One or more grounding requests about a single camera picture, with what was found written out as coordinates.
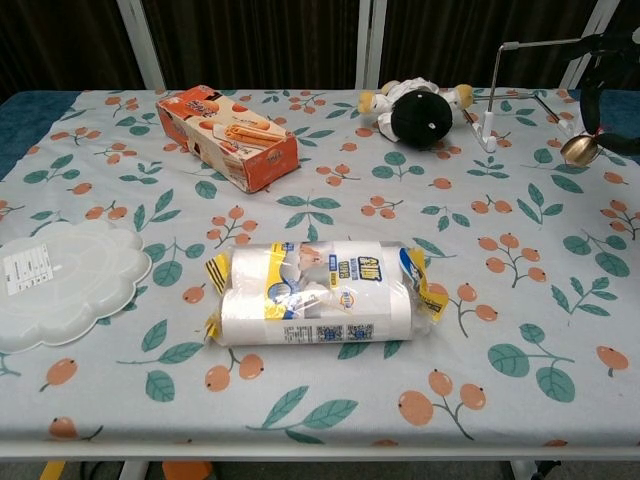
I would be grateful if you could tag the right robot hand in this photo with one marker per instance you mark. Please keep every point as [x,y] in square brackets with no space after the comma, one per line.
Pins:
[592,95]

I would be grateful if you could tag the dark pleated partition panel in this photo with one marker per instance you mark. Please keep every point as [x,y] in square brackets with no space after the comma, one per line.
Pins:
[250,45]
[60,45]
[450,40]

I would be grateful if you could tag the plush doll with black hair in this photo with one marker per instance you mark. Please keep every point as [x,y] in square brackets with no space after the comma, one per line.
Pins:
[420,117]

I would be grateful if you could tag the floral tablecloth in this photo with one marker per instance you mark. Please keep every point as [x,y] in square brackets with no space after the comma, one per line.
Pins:
[350,210]

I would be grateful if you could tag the plastic pack of white rolls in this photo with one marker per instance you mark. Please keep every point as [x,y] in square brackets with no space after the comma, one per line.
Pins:
[320,295]

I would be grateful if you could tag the orange biscuit box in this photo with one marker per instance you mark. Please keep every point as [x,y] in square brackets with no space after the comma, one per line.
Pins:
[230,135]

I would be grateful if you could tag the white flower-shaped plate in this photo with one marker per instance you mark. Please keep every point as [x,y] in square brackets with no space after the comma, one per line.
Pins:
[70,285]

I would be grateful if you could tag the metal table frame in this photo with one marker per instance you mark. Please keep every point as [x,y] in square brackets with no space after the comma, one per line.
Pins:
[300,452]

